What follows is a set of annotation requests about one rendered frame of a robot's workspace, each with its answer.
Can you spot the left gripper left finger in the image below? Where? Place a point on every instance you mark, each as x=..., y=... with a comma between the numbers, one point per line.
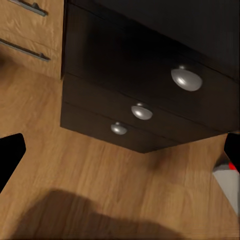
x=12, y=150

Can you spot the desk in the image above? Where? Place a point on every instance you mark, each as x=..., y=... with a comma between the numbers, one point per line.
x=207, y=31

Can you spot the desktop computer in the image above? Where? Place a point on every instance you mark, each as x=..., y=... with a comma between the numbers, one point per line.
x=228, y=178

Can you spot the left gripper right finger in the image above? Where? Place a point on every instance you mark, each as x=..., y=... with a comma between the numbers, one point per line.
x=232, y=149

